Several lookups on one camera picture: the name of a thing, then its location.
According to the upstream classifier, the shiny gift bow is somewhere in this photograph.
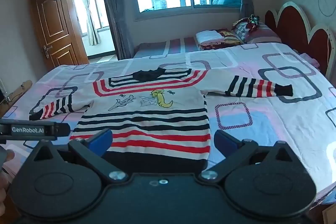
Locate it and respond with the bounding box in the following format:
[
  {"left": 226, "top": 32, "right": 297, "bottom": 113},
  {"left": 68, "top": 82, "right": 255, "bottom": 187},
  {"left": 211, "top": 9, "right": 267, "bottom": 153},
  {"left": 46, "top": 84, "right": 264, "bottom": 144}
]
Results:
[{"left": 246, "top": 14, "right": 261, "bottom": 27}]

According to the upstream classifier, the patterned red pillow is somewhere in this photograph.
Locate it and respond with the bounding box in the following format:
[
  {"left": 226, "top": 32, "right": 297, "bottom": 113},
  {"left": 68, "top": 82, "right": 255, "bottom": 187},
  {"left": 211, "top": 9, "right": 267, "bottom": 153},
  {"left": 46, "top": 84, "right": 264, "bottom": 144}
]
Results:
[{"left": 232, "top": 17, "right": 283, "bottom": 45}]

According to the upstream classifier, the brown wooden door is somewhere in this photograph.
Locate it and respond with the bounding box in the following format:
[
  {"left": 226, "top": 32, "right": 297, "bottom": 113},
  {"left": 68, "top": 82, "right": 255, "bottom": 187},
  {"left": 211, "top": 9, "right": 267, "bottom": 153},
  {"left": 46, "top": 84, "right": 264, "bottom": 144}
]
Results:
[{"left": 28, "top": 0, "right": 90, "bottom": 70}]

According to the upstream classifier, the person's left hand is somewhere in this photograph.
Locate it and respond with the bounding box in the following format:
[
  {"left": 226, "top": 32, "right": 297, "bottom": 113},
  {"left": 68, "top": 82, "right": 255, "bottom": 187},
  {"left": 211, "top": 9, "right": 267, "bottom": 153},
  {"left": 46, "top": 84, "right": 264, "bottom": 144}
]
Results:
[{"left": 0, "top": 150, "right": 16, "bottom": 214}]

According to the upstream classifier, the red scalloped headboard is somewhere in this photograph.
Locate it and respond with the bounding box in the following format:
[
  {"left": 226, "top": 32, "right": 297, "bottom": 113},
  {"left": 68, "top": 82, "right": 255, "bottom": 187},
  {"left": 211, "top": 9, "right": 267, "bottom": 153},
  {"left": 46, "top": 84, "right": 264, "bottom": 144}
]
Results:
[{"left": 265, "top": 1, "right": 336, "bottom": 83}]

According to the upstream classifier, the white folded cloth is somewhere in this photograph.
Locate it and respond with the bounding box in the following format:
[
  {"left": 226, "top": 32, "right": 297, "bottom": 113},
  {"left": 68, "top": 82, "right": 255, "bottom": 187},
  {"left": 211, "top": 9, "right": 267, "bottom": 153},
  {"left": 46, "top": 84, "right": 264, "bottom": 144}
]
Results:
[{"left": 195, "top": 30, "right": 226, "bottom": 45}]

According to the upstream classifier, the pale sheer curtain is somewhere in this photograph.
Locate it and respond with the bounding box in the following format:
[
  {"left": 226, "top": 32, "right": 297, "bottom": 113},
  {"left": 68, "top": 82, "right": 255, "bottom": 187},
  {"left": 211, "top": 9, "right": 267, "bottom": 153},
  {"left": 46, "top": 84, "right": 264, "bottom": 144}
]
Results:
[{"left": 79, "top": 0, "right": 102, "bottom": 46}]

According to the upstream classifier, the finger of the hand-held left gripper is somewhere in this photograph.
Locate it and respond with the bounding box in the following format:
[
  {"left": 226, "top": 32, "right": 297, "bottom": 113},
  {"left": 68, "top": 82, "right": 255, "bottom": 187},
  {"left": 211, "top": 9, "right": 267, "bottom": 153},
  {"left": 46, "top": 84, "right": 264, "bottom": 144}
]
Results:
[{"left": 55, "top": 122, "right": 71, "bottom": 137}]

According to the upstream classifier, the pink cloth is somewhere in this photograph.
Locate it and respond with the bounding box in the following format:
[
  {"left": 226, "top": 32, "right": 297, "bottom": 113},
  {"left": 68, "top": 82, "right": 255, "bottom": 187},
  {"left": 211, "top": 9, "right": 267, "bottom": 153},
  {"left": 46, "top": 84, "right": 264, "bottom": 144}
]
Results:
[{"left": 299, "top": 52, "right": 321, "bottom": 67}]

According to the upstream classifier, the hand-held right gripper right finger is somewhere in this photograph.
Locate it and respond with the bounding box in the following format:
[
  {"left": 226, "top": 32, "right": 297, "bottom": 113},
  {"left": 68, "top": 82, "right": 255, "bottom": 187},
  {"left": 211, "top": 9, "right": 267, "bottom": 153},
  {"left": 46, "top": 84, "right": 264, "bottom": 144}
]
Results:
[{"left": 198, "top": 130, "right": 303, "bottom": 183}]

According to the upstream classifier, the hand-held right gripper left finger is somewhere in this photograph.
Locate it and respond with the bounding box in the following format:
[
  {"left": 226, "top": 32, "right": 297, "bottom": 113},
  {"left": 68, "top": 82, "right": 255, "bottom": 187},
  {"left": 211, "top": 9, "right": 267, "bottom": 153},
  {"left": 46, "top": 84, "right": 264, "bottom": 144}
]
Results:
[{"left": 26, "top": 128, "right": 129, "bottom": 183}]

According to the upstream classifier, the striped knit sweater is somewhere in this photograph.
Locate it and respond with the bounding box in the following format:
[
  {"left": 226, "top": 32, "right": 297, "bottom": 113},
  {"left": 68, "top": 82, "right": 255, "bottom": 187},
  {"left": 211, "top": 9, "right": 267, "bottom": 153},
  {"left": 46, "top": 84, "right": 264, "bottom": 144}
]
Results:
[{"left": 29, "top": 69, "right": 293, "bottom": 172}]

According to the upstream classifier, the bed with patterned sheet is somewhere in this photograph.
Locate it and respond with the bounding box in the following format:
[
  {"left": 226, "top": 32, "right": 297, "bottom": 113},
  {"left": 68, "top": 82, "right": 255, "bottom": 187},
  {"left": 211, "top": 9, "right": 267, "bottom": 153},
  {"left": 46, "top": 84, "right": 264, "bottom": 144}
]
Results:
[{"left": 0, "top": 42, "right": 336, "bottom": 205}]

